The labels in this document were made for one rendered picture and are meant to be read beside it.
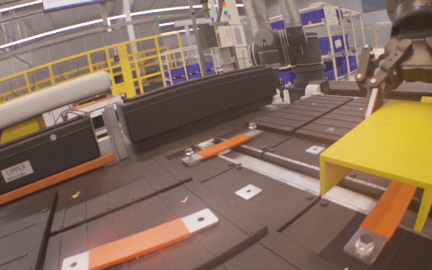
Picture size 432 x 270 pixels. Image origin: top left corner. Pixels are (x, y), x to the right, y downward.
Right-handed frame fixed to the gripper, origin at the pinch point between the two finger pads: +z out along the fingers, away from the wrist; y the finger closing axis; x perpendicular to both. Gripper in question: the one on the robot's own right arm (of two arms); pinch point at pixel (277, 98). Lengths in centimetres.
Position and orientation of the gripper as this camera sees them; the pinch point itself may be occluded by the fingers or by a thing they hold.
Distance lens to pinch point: 127.6
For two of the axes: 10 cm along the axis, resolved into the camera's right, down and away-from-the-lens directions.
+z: 2.0, 9.4, 2.9
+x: -6.0, -1.2, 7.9
